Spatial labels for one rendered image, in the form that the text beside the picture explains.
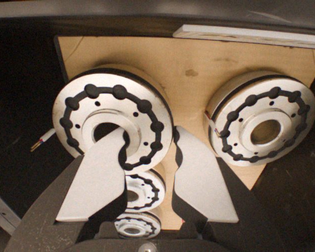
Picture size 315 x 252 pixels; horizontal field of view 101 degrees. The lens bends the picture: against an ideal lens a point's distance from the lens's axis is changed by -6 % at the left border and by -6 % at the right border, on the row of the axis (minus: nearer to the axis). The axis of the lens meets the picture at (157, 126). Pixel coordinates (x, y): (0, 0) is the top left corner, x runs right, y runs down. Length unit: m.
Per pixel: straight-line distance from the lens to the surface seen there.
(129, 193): 0.23
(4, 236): 0.50
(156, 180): 0.19
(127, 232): 0.32
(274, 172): 0.26
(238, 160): 0.19
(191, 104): 0.16
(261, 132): 0.19
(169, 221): 0.36
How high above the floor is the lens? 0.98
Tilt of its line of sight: 59 degrees down
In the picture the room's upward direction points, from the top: 177 degrees counter-clockwise
